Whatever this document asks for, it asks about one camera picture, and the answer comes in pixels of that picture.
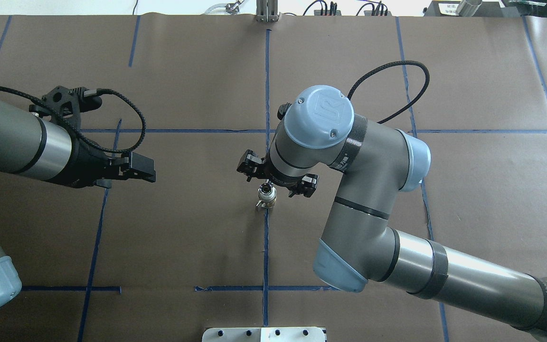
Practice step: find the black power strip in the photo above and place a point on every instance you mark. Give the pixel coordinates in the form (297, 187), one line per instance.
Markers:
(328, 9)

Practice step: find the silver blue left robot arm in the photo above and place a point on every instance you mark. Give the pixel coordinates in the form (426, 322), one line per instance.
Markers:
(41, 141)

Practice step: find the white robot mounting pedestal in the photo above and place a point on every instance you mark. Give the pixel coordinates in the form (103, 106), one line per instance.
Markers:
(265, 334)

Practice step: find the steel metal cup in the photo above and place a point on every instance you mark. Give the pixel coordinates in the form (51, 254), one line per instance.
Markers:
(468, 8)

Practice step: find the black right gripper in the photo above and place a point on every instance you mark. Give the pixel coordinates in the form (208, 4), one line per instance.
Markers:
(308, 183)

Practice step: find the aluminium profile camera post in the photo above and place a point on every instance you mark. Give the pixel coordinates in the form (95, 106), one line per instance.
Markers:
(267, 11)

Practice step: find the white brass PPR valve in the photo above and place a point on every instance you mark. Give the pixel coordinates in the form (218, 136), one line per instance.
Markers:
(265, 204)

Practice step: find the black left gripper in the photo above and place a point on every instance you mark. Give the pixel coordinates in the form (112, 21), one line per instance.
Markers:
(87, 163)

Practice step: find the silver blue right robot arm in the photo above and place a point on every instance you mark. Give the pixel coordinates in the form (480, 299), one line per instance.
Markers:
(377, 163)

